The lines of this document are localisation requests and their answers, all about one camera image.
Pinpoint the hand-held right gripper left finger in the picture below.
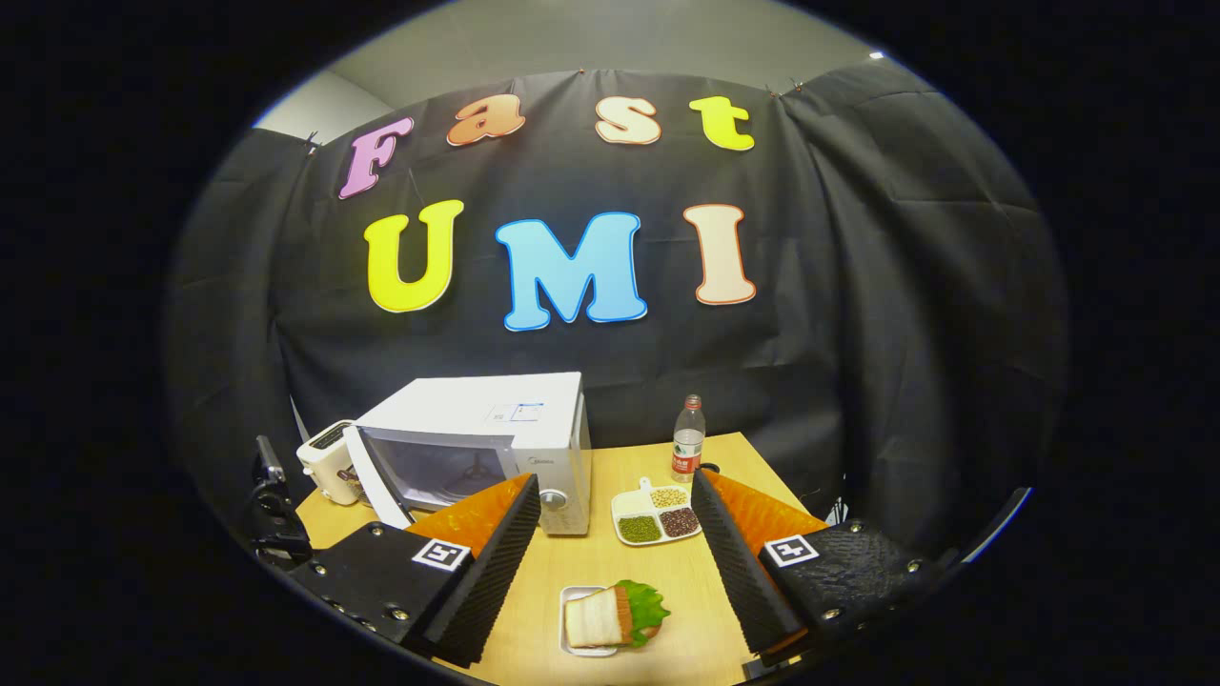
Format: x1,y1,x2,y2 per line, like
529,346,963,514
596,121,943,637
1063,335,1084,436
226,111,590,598
286,474,542,668

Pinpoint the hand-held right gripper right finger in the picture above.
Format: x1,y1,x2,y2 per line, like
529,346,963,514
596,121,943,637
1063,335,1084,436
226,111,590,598
690,467,940,668

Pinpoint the sandwich with lettuce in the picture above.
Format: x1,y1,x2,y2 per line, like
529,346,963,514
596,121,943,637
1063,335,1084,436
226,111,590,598
564,579,671,651

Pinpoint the white microwave oven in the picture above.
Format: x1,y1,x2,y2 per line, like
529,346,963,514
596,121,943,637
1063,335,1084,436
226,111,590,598
343,372,594,536

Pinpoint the white divided dish of beans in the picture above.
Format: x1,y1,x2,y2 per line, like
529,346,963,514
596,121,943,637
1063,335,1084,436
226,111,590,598
610,476,704,548

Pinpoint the small white rectangular tray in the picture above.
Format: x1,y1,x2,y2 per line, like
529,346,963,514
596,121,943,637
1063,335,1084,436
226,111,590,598
559,585,622,658

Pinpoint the clear bottle with red label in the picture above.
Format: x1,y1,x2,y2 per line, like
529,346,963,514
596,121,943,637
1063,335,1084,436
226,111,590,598
671,394,707,483

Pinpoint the white toaster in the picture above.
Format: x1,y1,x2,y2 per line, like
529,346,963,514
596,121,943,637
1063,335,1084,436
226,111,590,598
296,420,361,506

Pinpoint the black clamp stand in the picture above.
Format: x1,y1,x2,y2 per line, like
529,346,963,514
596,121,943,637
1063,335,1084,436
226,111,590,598
251,434,314,570

